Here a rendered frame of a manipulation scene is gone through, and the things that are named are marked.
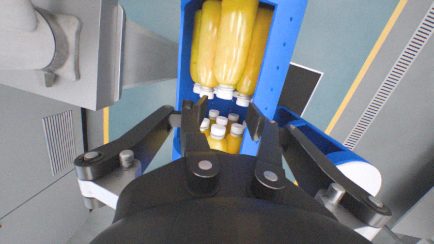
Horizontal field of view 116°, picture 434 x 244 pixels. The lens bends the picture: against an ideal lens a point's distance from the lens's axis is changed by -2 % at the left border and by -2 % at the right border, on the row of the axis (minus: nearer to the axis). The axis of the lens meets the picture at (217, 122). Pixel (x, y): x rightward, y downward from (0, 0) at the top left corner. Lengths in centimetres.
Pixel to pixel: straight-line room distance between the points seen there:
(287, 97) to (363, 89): 84
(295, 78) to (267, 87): 120
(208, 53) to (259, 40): 12
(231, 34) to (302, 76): 126
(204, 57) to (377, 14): 184
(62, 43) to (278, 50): 55
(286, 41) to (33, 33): 55
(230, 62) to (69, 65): 48
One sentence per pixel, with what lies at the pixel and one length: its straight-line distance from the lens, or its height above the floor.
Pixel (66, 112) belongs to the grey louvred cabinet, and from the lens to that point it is 203.
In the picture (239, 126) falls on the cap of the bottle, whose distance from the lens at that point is 42.
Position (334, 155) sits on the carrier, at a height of 98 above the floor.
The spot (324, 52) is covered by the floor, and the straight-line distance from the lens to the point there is 178.
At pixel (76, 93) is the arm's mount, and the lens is 65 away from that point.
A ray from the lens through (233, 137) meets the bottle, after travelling 42.
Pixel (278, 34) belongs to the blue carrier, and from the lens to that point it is 32.
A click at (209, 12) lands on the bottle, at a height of 114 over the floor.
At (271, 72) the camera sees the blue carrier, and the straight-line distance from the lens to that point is 32.
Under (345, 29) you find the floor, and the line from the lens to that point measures 189.
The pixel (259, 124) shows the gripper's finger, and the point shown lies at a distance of 16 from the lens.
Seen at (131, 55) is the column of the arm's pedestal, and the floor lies 91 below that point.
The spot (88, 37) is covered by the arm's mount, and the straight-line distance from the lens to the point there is 60.
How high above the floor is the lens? 151
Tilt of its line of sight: 69 degrees down
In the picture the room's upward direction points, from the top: 172 degrees counter-clockwise
